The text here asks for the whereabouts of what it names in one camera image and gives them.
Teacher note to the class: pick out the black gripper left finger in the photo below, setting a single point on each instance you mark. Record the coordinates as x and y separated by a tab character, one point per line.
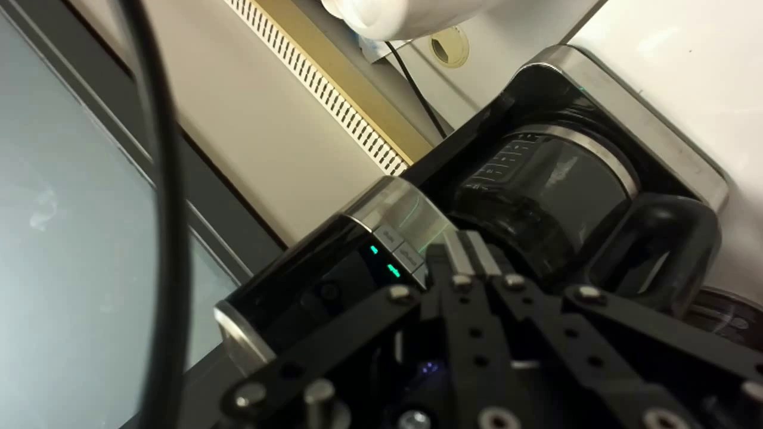
467	334

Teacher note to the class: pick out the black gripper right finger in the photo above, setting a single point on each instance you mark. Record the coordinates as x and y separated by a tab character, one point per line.
555	325

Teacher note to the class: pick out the dark framed window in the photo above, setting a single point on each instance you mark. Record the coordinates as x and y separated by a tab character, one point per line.
72	253

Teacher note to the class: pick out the white plastic countertop appliance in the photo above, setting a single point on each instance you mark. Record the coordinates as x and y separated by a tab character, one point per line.
406	14

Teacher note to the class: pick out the black and silver coffeemaker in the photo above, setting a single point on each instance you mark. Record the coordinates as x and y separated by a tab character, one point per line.
335	276

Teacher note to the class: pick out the beige radiator vent cover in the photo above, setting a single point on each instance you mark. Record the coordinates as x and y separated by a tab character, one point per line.
263	110

